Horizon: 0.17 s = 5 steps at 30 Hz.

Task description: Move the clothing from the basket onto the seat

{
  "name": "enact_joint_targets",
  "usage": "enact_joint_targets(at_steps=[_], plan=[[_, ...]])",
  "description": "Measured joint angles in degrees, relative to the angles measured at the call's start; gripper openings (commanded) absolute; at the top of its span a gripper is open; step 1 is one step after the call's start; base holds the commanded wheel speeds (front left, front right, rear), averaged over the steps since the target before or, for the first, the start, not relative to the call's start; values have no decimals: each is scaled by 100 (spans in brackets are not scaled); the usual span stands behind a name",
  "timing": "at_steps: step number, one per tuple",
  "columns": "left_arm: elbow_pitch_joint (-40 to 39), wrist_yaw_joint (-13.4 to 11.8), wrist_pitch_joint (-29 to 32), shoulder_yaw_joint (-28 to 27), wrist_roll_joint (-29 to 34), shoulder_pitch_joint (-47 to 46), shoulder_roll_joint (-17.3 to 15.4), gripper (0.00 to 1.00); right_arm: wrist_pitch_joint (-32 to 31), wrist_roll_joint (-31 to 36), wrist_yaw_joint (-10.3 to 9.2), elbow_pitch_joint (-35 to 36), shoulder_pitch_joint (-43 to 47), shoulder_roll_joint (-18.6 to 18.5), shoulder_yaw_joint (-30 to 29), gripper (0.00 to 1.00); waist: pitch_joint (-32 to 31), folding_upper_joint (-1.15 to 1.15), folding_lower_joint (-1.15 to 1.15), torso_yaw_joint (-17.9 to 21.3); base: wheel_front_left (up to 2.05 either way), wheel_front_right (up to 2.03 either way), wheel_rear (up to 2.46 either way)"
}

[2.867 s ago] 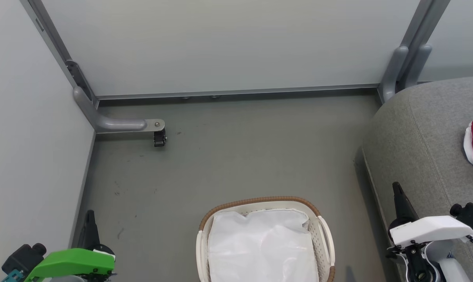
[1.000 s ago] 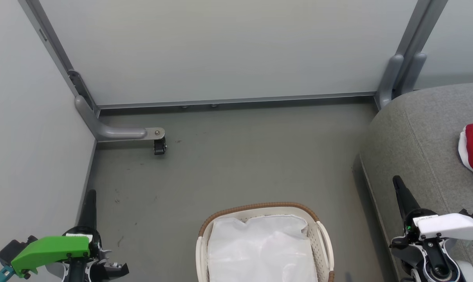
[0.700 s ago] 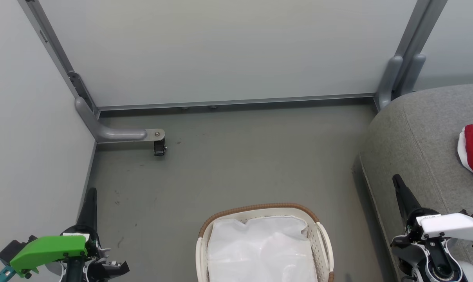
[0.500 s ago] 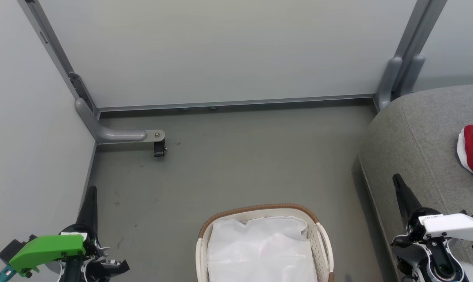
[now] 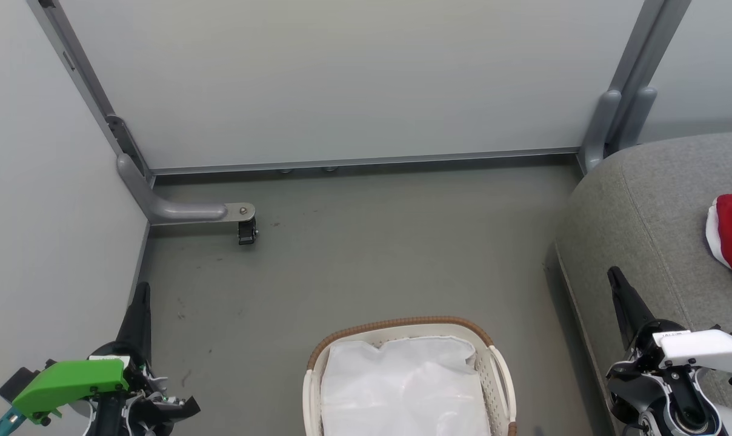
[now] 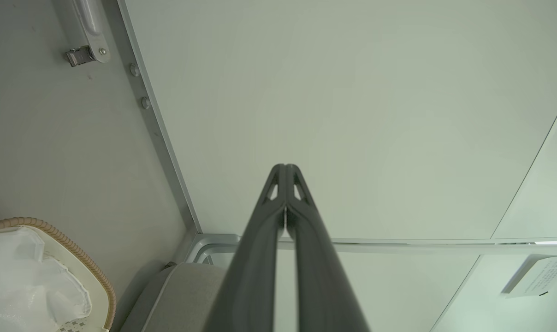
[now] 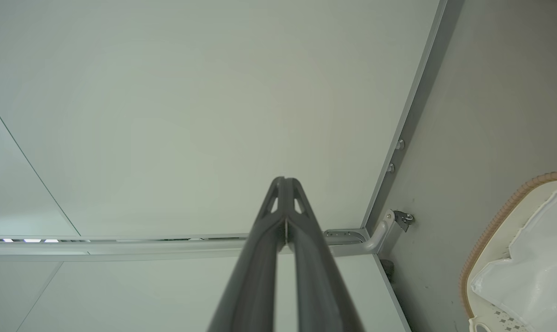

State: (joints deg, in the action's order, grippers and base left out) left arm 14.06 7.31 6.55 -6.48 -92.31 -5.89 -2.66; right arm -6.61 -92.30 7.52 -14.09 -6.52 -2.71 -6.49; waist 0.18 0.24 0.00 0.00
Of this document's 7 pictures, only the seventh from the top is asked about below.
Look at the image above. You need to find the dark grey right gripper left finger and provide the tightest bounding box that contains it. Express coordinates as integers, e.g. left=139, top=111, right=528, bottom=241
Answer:
left=207, top=176, right=287, bottom=332

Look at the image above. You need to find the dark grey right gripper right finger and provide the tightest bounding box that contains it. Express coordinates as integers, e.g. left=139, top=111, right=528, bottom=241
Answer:
left=285, top=178, right=365, bottom=332

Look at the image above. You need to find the white laundry basket brown rim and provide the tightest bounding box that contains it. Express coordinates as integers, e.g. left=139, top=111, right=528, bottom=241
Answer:
left=459, top=171, right=557, bottom=332

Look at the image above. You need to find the white basket liner cloth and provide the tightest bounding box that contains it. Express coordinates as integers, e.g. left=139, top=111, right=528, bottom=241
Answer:
left=470, top=182, right=557, bottom=332

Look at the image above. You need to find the grey partition bottom rail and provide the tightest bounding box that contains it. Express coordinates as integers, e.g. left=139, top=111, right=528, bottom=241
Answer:
left=373, top=255, right=413, bottom=332
left=361, top=0, right=450, bottom=231

